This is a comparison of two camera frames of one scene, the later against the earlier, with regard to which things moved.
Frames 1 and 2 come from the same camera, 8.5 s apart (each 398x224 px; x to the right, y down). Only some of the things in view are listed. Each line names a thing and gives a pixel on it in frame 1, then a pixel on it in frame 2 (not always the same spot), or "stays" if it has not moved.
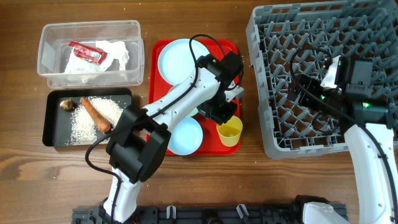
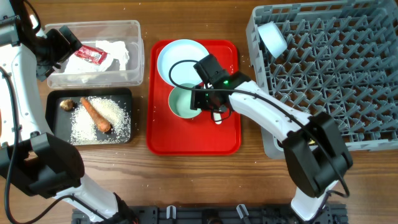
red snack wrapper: [93, 55] stays
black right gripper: [311, 84] to [196, 101]
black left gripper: [222, 116] to [65, 50]
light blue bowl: [186, 138] to [273, 38]
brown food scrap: [68, 105] stays
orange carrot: [103, 124] stays
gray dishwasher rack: [292, 39] stays
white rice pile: [84, 130] stays
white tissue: [115, 50] stays
